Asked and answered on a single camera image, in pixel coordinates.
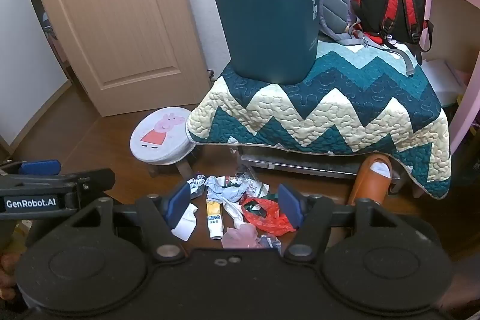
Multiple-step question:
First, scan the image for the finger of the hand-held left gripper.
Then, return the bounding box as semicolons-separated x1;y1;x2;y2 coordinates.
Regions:
0;169;116;211
0;160;62;176

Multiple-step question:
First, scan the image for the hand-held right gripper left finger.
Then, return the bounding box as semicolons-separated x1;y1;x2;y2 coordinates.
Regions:
69;183;194;262

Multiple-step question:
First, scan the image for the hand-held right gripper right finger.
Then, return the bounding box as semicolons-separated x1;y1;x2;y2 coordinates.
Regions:
277;183;409;262

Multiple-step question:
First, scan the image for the red-orange mesh bag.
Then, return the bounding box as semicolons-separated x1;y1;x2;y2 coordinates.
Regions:
240;197;295;236

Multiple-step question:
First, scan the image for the white printed sock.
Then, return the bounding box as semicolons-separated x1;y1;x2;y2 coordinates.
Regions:
205;175;248;231

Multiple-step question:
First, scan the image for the dark teal plastic bin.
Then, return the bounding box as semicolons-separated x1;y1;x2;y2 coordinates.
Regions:
206;0;320;85

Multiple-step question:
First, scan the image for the crumpled silver wrapper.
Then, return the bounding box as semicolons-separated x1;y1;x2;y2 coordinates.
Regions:
186;175;208;200

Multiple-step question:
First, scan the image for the white paper scrap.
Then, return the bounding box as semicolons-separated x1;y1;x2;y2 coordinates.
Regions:
170;203;199;241

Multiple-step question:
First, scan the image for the small bluish printed wrapper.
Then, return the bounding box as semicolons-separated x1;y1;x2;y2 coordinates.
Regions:
259;235;282;254

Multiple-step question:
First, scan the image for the white and yellow toothpaste tube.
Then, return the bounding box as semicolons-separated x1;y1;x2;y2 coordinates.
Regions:
206;199;225;240

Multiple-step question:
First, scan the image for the crumpled green and white wrapper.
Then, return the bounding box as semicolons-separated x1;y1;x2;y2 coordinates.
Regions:
240;174;271;199

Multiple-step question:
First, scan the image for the pink plastic bag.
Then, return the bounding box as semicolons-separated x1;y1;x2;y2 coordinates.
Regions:
221;223;263;249

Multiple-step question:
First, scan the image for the round stool with pig print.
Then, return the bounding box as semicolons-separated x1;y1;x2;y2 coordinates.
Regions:
130;106;198;178

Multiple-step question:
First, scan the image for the orange slipper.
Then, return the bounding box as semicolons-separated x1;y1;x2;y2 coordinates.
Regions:
347;154;394;208

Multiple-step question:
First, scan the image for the white cabinet door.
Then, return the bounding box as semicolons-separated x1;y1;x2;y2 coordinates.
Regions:
0;0;72;153

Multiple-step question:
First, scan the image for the zigzag teal quilt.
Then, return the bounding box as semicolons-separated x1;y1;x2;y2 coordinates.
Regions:
186;33;451;201

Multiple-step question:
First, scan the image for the beige wooden door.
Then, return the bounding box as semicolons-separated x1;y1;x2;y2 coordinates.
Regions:
23;0;212;117

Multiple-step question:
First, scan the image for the pink desk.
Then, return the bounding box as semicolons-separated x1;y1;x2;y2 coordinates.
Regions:
419;0;480;156

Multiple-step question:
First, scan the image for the metal bench frame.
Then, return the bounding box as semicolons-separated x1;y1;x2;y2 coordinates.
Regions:
240;144;407;193

